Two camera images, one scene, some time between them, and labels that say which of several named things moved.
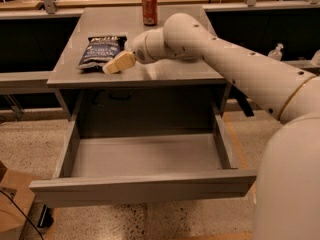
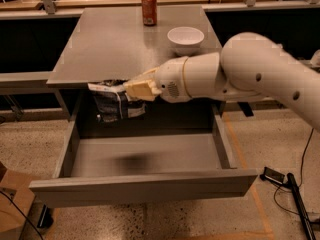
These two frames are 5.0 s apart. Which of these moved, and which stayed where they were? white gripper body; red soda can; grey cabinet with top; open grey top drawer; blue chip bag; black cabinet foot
Moved: blue chip bag; white gripper body
Stayed: grey cabinet with top; red soda can; black cabinet foot; open grey top drawer
